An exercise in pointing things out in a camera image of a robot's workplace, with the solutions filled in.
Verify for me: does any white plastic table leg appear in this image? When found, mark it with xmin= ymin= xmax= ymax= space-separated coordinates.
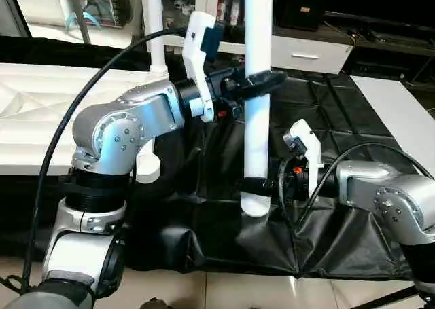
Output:
xmin=140 ymin=0 xmax=169 ymax=79
xmin=239 ymin=0 xmax=274 ymax=218

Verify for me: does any white plastic table top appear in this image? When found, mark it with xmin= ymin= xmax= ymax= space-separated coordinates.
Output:
xmin=0 ymin=62 xmax=164 ymax=185

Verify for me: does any white drawer unit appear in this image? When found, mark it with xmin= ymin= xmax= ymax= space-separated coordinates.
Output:
xmin=271 ymin=35 xmax=354 ymax=76

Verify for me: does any white glass-door cabinet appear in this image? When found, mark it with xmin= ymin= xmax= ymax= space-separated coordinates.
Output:
xmin=163 ymin=0 xmax=281 ymax=56

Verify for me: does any black mat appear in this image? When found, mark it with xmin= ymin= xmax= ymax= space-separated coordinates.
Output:
xmin=0 ymin=36 xmax=435 ymax=281

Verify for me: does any black box yellow label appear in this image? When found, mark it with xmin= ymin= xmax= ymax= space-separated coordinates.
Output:
xmin=273 ymin=0 xmax=328 ymax=33

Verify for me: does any white flat panel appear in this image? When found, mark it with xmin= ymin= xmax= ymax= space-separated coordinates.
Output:
xmin=350 ymin=74 xmax=435 ymax=182

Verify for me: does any dark storage box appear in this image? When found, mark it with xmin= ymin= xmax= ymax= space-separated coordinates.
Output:
xmin=76 ymin=0 xmax=131 ymax=30

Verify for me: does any black metal bench leg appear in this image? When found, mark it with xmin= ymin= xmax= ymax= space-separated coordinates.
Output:
xmin=364 ymin=285 xmax=425 ymax=309

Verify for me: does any light blue metal frame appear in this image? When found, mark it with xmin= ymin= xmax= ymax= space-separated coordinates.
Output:
xmin=65 ymin=0 xmax=103 ymax=45

